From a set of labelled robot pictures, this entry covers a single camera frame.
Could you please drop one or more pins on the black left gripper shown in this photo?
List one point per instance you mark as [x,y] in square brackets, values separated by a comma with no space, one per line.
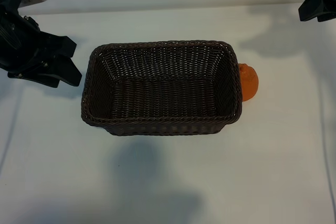
[23,51]

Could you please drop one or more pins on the dark brown woven basket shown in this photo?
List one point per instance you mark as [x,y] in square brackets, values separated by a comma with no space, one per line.
[162,95]

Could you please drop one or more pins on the orange fruit with knobbly stem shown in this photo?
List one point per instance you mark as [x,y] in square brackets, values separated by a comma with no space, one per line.
[249,82]

